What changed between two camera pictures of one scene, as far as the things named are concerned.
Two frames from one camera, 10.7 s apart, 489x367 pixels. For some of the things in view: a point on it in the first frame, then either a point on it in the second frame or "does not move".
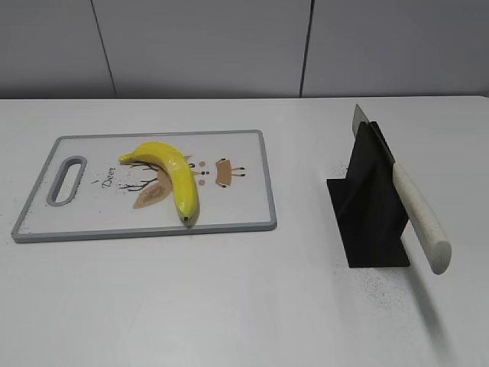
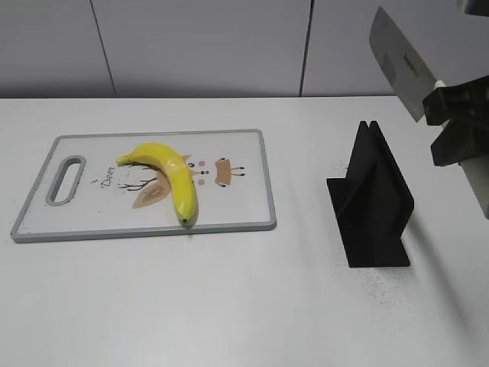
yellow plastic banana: (179, 170) does not move
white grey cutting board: (84, 191) does not move
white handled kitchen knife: (417, 207) → (413, 80)
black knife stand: (367, 206) does not move
